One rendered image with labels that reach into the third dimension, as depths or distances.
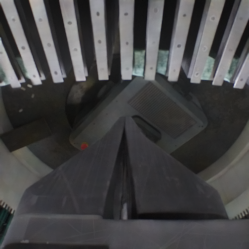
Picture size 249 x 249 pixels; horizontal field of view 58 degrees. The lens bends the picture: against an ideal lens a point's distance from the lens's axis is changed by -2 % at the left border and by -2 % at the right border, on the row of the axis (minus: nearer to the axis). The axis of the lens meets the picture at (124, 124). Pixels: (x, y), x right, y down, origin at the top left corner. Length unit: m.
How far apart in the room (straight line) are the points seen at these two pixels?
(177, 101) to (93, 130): 0.47
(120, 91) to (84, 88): 0.36
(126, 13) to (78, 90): 1.24
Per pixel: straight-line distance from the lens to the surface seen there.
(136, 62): 0.22
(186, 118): 1.22
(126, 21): 0.20
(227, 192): 1.81
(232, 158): 1.81
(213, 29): 0.22
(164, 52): 0.22
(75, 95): 1.44
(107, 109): 1.16
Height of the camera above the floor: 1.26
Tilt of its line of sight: 53 degrees down
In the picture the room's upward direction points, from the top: 178 degrees counter-clockwise
